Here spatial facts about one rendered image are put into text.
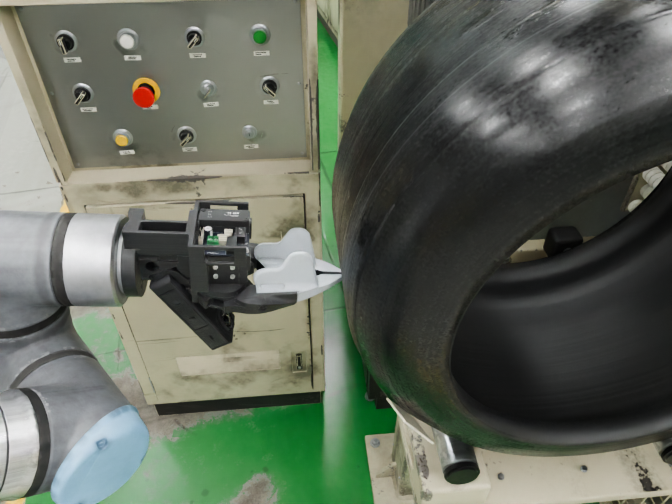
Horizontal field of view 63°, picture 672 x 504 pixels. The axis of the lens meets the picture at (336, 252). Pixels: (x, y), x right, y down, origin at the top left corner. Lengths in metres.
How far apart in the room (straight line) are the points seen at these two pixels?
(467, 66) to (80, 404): 0.43
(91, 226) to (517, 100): 0.38
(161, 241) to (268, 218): 0.74
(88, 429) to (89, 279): 0.13
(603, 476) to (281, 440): 1.09
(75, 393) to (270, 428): 1.30
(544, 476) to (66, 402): 0.63
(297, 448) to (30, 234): 1.33
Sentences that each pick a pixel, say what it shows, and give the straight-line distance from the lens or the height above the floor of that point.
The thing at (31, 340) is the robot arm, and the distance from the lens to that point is 0.61.
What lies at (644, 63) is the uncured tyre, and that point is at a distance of 0.41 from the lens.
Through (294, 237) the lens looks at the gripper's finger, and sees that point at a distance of 0.55.
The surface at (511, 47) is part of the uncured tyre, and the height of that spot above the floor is 1.40.
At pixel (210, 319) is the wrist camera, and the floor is 1.12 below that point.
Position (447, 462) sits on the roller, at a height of 0.91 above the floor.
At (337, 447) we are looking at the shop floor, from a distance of 1.76.
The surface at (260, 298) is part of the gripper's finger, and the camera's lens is 0.54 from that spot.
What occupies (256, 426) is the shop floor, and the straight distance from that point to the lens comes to 1.81.
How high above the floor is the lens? 1.54
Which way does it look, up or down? 42 degrees down
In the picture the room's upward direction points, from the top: straight up
